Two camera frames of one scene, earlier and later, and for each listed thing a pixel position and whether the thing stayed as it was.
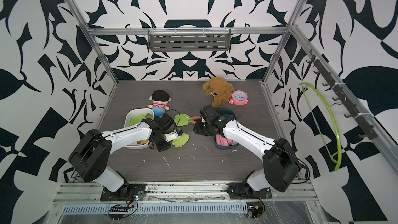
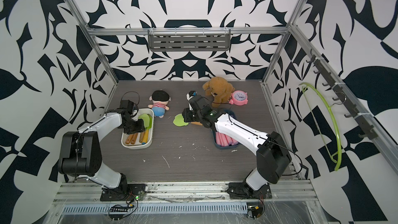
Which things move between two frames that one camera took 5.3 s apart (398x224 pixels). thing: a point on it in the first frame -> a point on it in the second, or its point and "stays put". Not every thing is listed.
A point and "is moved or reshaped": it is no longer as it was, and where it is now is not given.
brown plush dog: [219, 88] stays put
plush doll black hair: [160, 98] stays put
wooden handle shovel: [181, 140] is moved or reshaped
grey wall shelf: [189, 40] stays put
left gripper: [164, 147] -> [140, 129]
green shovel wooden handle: [182, 119] stays put
